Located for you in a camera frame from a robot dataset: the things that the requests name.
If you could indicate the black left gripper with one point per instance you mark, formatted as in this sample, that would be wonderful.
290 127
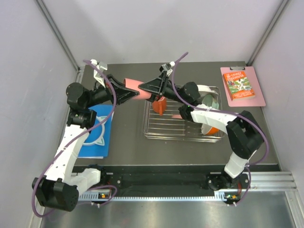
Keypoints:
122 93

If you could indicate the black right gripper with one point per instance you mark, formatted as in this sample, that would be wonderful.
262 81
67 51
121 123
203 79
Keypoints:
157 87

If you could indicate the pink plastic cup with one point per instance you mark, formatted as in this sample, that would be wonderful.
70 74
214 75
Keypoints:
134 85

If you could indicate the orange ceramic mug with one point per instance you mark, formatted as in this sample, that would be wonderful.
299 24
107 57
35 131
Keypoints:
159 106

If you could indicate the pink and cream plate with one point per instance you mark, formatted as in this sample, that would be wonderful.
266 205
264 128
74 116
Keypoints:
176 116

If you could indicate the metal wire dish rack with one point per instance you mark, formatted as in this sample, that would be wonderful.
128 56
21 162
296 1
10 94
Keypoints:
166 127

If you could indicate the white speckled plate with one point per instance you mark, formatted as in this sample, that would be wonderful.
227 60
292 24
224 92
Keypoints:
204 90

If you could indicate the pale green ceramic bowl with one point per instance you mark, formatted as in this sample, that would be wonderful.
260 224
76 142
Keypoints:
209 101

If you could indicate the white and orange bowl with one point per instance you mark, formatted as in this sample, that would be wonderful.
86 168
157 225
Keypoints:
208 130

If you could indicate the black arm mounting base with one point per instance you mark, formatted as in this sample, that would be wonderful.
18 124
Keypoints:
147 181

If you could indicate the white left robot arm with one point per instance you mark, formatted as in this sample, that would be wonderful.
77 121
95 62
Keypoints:
56 188

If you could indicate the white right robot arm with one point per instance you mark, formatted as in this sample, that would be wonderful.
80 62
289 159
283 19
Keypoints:
244 134

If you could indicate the teal cat-ear headphones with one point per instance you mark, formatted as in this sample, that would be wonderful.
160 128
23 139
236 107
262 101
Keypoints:
97 136

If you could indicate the blue clip file folder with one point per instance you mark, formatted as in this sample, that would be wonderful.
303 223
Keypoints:
96 151

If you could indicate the orange paperback book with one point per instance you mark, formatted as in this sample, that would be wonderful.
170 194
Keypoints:
238 85

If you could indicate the pink clipboard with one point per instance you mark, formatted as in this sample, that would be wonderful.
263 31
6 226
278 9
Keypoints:
257 100

